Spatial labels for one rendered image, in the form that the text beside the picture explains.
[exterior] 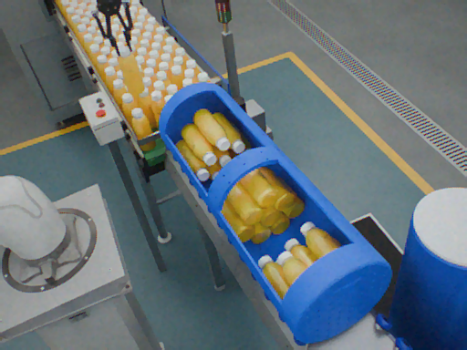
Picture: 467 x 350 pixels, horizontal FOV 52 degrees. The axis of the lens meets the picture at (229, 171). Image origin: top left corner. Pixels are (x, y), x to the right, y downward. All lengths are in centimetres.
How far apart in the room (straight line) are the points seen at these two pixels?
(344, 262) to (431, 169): 204
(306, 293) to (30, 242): 73
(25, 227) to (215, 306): 136
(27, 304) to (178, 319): 118
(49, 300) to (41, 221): 22
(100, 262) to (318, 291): 63
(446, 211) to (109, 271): 96
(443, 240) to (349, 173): 163
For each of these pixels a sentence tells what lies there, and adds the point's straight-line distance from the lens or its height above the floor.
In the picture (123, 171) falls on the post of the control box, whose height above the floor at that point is 77.
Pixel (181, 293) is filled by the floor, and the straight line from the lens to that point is 257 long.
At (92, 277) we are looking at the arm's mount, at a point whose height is 107.
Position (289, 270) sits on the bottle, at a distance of 123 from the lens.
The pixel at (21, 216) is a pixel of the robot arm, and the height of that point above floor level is 128.
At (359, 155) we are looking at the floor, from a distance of 313.
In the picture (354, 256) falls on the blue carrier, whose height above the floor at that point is 123.
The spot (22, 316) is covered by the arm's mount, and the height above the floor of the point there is 106.
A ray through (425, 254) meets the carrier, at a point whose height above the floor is 100.
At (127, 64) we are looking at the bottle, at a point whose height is 126.
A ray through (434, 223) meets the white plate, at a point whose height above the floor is 104.
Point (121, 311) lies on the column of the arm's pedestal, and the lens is 163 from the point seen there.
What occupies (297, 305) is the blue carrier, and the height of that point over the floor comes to 117.
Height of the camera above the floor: 216
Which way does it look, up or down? 45 degrees down
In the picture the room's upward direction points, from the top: 10 degrees counter-clockwise
